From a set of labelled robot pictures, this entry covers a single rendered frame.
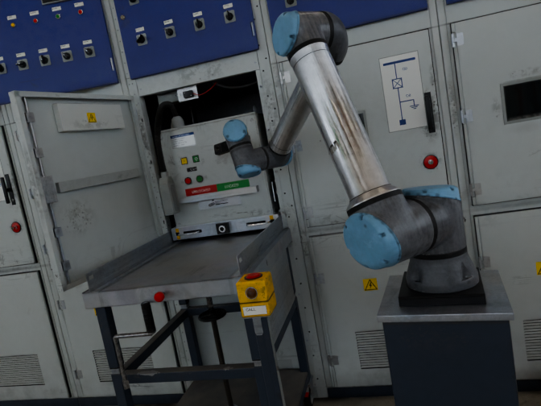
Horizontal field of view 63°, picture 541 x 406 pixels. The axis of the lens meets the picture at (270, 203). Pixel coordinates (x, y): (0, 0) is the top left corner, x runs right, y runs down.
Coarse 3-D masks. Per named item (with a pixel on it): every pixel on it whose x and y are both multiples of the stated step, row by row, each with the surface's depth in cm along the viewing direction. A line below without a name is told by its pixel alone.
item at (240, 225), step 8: (264, 216) 204; (200, 224) 213; (208, 224) 211; (232, 224) 208; (240, 224) 207; (184, 232) 214; (192, 232) 214; (200, 232) 213; (208, 232) 212; (216, 232) 211; (232, 232) 209
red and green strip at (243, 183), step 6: (240, 180) 205; (246, 180) 204; (204, 186) 209; (210, 186) 209; (216, 186) 208; (222, 186) 207; (228, 186) 207; (234, 186) 206; (240, 186) 205; (246, 186) 205; (186, 192) 212; (192, 192) 211; (198, 192) 211; (204, 192) 210; (210, 192) 209
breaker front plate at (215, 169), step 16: (192, 128) 206; (208, 128) 204; (256, 128) 199; (208, 144) 206; (256, 144) 201; (176, 160) 210; (192, 160) 209; (208, 160) 207; (224, 160) 205; (176, 176) 212; (192, 176) 210; (208, 176) 208; (224, 176) 207; (256, 176) 203; (176, 192) 213; (192, 208) 213; (208, 208) 211; (224, 208) 209; (240, 208) 207; (256, 208) 206; (176, 224) 216; (192, 224) 214
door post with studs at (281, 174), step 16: (256, 0) 191; (256, 16) 192; (256, 32) 193; (272, 96) 196; (272, 112) 198; (272, 128) 199; (288, 176) 201; (288, 192) 202; (288, 208) 203; (288, 224) 204; (304, 272) 206; (304, 288) 208; (304, 304) 209; (320, 368) 212; (320, 384) 214
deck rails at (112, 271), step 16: (272, 224) 187; (160, 240) 206; (256, 240) 161; (272, 240) 183; (128, 256) 179; (144, 256) 190; (240, 256) 142; (256, 256) 159; (96, 272) 158; (112, 272) 167; (128, 272) 172; (240, 272) 140; (96, 288) 156
